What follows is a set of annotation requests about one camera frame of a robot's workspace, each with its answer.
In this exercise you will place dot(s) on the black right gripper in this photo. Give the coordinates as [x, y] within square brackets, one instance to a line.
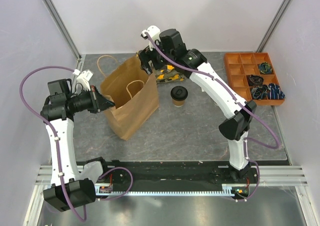
[149, 54]

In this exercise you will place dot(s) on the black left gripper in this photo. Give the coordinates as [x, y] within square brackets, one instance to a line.
[100, 103]

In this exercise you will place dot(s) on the green blue rolled sock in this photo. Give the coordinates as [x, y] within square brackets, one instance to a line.
[265, 68]

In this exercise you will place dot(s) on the blue striped rolled sock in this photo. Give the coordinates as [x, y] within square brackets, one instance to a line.
[275, 92]

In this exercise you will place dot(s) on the black plastic cup lid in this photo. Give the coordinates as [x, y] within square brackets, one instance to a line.
[179, 93]

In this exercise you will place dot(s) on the orange compartment tray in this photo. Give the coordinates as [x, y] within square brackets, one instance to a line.
[239, 65]

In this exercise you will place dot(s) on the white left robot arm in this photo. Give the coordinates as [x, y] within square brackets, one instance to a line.
[69, 186]

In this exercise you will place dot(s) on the dark brown rolled sock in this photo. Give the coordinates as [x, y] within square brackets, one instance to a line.
[255, 80]

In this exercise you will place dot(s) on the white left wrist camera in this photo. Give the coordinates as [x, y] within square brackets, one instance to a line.
[83, 79]

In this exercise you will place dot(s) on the white slotted cable duct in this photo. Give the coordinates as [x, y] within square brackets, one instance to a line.
[104, 191]

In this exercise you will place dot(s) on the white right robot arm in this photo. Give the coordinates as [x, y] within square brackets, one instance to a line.
[167, 48]

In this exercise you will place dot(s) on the aluminium frame rail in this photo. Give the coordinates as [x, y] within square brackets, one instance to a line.
[282, 176]

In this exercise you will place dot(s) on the brown paper bag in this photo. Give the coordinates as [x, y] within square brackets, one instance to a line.
[135, 95]

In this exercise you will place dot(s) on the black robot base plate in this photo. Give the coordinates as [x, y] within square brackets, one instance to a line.
[175, 175]

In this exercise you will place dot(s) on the grey patterned rolled sock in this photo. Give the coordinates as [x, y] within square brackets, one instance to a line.
[259, 92]

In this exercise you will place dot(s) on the camouflage folded cloth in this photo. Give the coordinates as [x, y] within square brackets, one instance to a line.
[167, 74]

